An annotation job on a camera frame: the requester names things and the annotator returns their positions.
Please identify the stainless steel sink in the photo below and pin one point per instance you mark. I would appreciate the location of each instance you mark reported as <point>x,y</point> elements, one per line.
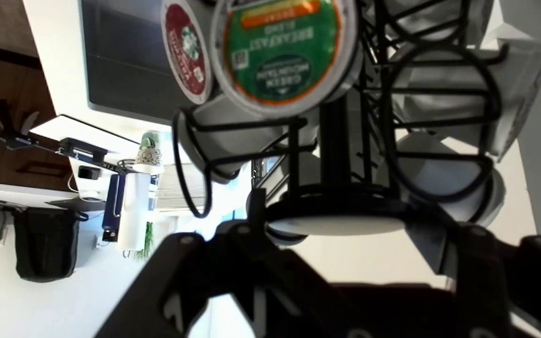
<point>127,62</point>

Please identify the brown wooden counter cabinet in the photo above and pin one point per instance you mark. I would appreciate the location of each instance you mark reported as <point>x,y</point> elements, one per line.
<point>9,80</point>

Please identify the white bottle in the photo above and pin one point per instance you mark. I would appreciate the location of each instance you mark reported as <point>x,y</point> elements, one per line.
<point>135,212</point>

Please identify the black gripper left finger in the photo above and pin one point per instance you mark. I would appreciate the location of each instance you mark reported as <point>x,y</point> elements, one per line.
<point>159,281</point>

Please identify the green lid coffee pod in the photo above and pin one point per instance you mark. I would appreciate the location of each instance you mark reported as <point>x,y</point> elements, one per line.
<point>283,49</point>

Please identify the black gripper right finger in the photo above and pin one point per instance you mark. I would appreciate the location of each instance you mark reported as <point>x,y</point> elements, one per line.
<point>490,268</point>

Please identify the black waste bin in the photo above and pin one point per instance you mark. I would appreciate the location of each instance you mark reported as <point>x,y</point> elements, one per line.
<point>46,246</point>

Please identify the red Starbucks coffee pod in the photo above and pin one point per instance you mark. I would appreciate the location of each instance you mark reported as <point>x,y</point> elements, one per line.
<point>187,49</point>

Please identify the green print paper cup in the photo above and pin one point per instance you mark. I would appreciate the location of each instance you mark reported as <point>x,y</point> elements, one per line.
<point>150,148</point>

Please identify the blue bottle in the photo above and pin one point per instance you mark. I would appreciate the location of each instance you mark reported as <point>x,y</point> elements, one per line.
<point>114,208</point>

